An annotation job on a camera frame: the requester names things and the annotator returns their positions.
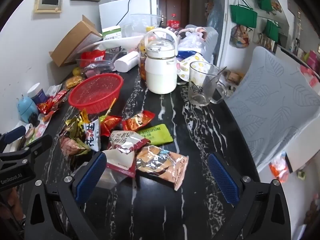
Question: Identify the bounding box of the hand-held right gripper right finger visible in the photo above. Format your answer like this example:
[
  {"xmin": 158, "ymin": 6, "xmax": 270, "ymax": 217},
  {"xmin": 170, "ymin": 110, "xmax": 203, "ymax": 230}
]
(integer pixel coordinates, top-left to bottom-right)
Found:
[{"xmin": 207, "ymin": 153, "xmax": 293, "ymax": 240}]

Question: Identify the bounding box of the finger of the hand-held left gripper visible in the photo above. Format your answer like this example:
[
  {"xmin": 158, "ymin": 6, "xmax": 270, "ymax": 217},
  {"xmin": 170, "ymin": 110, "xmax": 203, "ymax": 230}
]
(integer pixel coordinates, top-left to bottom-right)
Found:
[
  {"xmin": 0, "ymin": 126, "xmax": 27, "ymax": 145},
  {"xmin": 24, "ymin": 134, "xmax": 53, "ymax": 159}
]

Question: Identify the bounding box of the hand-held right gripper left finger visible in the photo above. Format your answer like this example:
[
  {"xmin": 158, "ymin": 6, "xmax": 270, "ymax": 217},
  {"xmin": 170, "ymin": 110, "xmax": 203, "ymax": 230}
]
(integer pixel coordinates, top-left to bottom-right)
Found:
[{"xmin": 25, "ymin": 151, "xmax": 108, "ymax": 240}]

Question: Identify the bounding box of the pink green snack packet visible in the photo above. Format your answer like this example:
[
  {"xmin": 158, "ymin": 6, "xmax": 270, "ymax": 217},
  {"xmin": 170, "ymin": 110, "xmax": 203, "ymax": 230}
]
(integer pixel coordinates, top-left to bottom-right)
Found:
[{"xmin": 61, "ymin": 136, "xmax": 91, "ymax": 157}]

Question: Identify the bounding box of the white red-banded snack packet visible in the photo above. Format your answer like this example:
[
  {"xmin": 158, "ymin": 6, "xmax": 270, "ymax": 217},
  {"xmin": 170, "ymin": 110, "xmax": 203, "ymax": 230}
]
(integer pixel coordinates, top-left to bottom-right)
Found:
[{"xmin": 96, "ymin": 130, "xmax": 150, "ymax": 189}]

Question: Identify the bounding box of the white cartoon snack packet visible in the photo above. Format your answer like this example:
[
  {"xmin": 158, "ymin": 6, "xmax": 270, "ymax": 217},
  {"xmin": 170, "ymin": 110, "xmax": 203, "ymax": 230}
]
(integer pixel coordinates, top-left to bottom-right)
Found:
[{"xmin": 82, "ymin": 119, "xmax": 102, "ymax": 152}]

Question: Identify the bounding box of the red cartoon candy packet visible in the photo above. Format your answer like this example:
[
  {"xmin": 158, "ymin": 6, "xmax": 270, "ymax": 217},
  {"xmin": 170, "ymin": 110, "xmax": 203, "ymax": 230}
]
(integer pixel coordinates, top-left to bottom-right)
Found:
[{"xmin": 100, "ymin": 115, "xmax": 123, "ymax": 137}]

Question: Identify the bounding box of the peach silver snack packet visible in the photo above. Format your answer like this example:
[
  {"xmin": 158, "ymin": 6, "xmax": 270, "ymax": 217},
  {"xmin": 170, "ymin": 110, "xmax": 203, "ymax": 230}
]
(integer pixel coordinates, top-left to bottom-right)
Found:
[{"xmin": 135, "ymin": 145, "xmax": 189, "ymax": 191}]

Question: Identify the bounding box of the yellow green lollipop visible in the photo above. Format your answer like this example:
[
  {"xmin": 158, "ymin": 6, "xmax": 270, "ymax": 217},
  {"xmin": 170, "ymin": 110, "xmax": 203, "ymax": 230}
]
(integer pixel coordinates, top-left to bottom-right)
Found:
[{"xmin": 100, "ymin": 98, "xmax": 117, "ymax": 124}]

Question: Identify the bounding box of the orange red snack packet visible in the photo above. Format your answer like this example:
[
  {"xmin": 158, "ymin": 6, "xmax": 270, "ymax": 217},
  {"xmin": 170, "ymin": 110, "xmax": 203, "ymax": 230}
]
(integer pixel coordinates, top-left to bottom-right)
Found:
[{"xmin": 122, "ymin": 110, "xmax": 155, "ymax": 131}]

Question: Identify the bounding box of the red plastic basket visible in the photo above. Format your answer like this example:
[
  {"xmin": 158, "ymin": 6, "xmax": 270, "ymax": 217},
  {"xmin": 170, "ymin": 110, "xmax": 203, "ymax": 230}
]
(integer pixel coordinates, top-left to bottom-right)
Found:
[{"xmin": 68, "ymin": 73, "xmax": 124, "ymax": 114}]

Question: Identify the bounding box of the green white snack packet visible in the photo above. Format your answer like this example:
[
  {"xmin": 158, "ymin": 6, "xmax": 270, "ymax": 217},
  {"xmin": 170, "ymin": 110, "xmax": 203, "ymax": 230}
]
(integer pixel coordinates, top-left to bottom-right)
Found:
[{"xmin": 136, "ymin": 124, "xmax": 173, "ymax": 146}]

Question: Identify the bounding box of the blue round device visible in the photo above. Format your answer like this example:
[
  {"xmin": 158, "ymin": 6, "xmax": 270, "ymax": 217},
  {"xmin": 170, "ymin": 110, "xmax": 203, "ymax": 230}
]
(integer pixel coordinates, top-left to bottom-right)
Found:
[{"xmin": 16, "ymin": 94, "xmax": 39, "ymax": 123}]

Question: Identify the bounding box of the red gold sachet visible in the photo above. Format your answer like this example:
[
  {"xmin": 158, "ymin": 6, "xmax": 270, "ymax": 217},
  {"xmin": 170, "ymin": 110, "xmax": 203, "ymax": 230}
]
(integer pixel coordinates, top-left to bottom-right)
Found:
[{"xmin": 37, "ymin": 102, "xmax": 58, "ymax": 115}]

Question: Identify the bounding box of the dark blue white-lid jar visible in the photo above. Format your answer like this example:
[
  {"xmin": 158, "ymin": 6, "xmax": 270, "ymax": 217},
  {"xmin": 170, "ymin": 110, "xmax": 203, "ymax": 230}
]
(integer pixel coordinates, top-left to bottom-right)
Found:
[{"xmin": 27, "ymin": 83, "xmax": 48, "ymax": 105}]

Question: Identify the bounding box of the long red green sachet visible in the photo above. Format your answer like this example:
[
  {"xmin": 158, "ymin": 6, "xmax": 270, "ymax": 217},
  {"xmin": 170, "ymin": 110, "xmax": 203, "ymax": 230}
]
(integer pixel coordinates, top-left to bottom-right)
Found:
[{"xmin": 47, "ymin": 90, "xmax": 68, "ymax": 105}]

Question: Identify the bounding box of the small white packet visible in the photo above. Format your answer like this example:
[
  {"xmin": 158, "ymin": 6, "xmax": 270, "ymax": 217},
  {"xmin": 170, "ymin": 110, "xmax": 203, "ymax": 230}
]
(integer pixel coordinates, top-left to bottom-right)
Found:
[{"xmin": 46, "ymin": 84, "xmax": 62, "ymax": 97}]

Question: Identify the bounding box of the yellow noodle snack packet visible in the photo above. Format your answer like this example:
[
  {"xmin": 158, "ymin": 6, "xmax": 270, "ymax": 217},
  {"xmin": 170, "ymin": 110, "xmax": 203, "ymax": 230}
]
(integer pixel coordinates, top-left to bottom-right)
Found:
[{"xmin": 64, "ymin": 76, "xmax": 85, "ymax": 89}]

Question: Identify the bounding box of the cartoon print glass mug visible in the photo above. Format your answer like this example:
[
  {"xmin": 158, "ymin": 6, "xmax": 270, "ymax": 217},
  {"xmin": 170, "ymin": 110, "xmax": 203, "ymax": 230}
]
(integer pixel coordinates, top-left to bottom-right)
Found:
[{"xmin": 188, "ymin": 61, "xmax": 227, "ymax": 107}]

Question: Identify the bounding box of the clear plastic container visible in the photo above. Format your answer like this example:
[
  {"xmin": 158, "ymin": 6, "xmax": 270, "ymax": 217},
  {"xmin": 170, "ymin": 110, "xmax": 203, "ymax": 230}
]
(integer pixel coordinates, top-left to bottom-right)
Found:
[{"xmin": 75, "ymin": 55, "xmax": 118, "ymax": 77}]

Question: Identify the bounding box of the red food packet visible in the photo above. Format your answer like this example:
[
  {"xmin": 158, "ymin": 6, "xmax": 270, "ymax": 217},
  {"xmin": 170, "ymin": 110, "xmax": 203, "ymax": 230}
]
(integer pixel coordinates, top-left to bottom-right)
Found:
[{"xmin": 80, "ymin": 50, "xmax": 106, "ymax": 67}]

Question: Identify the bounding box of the metal stirrer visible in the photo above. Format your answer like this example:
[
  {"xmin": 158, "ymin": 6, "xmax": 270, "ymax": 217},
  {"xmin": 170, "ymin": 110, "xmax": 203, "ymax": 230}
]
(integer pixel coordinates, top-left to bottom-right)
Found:
[{"xmin": 204, "ymin": 67, "xmax": 227, "ymax": 85}]

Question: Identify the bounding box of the cardboard box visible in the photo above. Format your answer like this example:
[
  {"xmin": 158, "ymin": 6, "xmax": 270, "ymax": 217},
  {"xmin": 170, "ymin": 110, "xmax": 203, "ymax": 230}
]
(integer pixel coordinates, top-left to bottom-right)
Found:
[{"xmin": 49, "ymin": 15, "xmax": 103, "ymax": 67}]

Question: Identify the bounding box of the white paper roll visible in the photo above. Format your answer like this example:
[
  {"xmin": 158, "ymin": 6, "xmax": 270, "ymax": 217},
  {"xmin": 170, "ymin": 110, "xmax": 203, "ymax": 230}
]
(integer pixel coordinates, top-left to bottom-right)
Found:
[{"xmin": 114, "ymin": 51, "xmax": 139, "ymax": 72}]

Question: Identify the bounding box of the white insulated jug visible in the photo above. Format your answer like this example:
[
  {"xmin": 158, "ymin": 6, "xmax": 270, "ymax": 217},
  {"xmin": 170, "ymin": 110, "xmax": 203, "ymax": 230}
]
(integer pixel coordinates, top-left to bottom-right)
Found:
[{"xmin": 145, "ymin": 28, "xmax": 181, "ymax": 95}]

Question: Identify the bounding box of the smiley print paper bag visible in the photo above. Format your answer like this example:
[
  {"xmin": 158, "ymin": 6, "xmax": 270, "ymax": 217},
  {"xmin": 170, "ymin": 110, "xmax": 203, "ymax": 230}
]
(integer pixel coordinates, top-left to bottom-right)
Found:
[{"xmin": 176, "ymin": 52, "xmax": 213, "ymax": 83}]

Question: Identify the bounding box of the yellow cap tea bottle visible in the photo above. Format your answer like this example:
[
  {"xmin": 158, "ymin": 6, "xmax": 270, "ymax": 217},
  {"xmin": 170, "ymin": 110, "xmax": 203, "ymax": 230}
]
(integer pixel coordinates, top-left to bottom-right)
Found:
[{"xmin": 138, "ymin": 26, "xmax": 157, "ymax": 80}]

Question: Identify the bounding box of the white basin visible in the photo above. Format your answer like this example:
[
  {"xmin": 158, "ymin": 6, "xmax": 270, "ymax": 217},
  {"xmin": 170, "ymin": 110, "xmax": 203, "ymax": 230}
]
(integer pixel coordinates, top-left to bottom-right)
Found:
[{"xmin": 92, "ymin": 35, "xmax": 144, "ymax": 53}]

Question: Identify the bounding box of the green white box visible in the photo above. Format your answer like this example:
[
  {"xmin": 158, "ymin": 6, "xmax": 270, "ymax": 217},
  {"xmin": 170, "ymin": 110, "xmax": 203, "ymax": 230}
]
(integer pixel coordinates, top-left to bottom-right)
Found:
[{"xmin": 102, "ymin": 25, "xmax": 122, "ymax": 40}]

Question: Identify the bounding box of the translucent grey storage bin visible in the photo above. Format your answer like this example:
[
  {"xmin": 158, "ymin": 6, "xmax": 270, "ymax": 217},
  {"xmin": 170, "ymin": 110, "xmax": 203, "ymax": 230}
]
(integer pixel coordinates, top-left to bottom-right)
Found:
[{"xmin": 185, "ymin": 25, "xmax": 219, "ymax": 63}]

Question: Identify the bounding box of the colourful printed tote bag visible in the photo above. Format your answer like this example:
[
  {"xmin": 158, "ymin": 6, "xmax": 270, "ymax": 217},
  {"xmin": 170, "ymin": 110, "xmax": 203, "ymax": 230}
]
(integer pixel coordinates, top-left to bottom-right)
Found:
[{"xmin": 230, "ymin": 25, "xmax": 251, "ymax": 48}]

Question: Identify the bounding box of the crumpled clear plastic bag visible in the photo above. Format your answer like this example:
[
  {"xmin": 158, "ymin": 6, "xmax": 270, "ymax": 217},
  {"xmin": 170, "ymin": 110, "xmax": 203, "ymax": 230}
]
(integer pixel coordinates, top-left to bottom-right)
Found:
[{"xmin": 180, "ymin": 31, "xmax": 204, "ymax": 49}]

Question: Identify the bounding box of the large green tote bag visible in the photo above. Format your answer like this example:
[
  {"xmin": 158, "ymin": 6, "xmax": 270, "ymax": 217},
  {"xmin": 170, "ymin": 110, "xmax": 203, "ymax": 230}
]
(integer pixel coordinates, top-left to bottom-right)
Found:
[{"xmin": 230, "ymin": 0, "xmax": 258, "ymax": 28}]

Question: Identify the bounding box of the red cola bottle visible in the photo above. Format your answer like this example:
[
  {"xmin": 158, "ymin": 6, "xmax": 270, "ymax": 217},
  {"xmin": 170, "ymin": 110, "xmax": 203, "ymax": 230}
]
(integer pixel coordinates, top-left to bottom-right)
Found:
[{"xmin": 166, "ymin": 12, "xmax": 180, "ymax": 29}]

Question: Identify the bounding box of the blue plastic bag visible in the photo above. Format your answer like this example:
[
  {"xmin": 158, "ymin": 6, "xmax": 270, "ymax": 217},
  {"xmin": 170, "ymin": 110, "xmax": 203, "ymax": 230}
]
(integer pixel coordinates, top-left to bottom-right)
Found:
[{"xmin": 207, "ymin": 0, "xmax": 224, "ymax": 29}]

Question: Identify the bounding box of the brown door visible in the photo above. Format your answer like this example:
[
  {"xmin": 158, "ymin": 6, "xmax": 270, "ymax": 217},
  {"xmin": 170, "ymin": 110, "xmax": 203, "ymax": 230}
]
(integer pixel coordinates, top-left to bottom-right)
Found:
[{"xmin": 159, "ymin": 0, "xmax": 190, "ymax": 28}]

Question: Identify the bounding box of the wall intercom panel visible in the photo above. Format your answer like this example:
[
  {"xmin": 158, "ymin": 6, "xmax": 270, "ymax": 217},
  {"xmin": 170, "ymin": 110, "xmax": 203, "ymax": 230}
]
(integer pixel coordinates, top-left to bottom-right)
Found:
[{"xmin": 34, "ymin": 0, "xmax": 62, "ymax": 13}]

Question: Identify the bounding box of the black power cable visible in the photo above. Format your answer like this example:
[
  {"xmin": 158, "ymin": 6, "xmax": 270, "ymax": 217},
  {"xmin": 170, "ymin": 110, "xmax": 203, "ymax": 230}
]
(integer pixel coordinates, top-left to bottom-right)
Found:
[{"xmin": 114, "ymin": 0, "xmax": 133, "ymax": 30}]

